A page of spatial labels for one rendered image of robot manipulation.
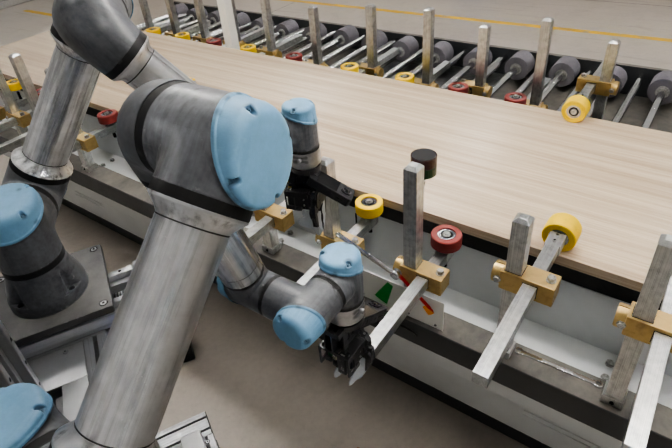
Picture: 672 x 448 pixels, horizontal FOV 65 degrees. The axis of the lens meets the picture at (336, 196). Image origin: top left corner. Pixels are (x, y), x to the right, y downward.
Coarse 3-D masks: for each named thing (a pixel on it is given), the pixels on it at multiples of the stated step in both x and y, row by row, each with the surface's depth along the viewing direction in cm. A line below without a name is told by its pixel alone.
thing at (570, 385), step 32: (96, 192) 218; (128, 192) 202; (288, 256) 164; (416, 320) 140; (448, 320) 139; (448, 352) 136; (480, 352) 130; (512, 352) 129; (512, 384) 128; (544, 384) 122; (576, 384) 121; (576, 416) 121; (608, 416) 115
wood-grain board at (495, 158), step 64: (0, 64) 276; (192, 64) 254; (256, 64) 247; (320, 128) 190; (384, 128) 186; (448, 128) 182; (512, 128) 179; (576, 128) 176; (640, 128) 172; (384, 192) 154; (448, 192) 151; (512, 192) 149; (576, 192) 147; (640, 192) 145; (576, 256) 126; (640, 256) 124
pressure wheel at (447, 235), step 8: (432, 232) 136; (440, 232) 136; (448, 232) 135; (456, 232) 136; (432, 240) 135; (440, 240) 134; (448, 240) 133; (456, 240) 133; (440, 248) 134; (448, 248) 133; (456, 248) 134
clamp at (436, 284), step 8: (400, 256) 135; (400, 264) 133; (424, 264) 132; (432, 264) 132; (408, 272) 132; (416, 272) 130; (424, 272) 130; (432, 272) 130; (448, 272) 129; (408, 280) 133; (432, 280) 128; (440, 280) 127; (448, 280) 131; (432, 288) 130; (440, 288) 128
